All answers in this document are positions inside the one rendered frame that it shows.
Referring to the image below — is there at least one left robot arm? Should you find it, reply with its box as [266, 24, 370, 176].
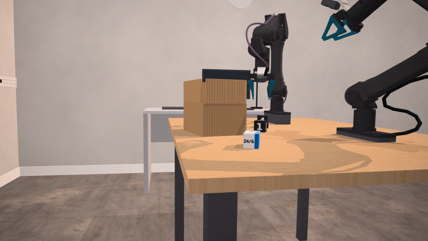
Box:
[336, 0, 428, 138]

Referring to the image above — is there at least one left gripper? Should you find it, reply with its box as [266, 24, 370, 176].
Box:
[321, 0, 374, 41]

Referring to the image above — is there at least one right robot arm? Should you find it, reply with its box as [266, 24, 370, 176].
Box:
[250, 13, 291, 115]

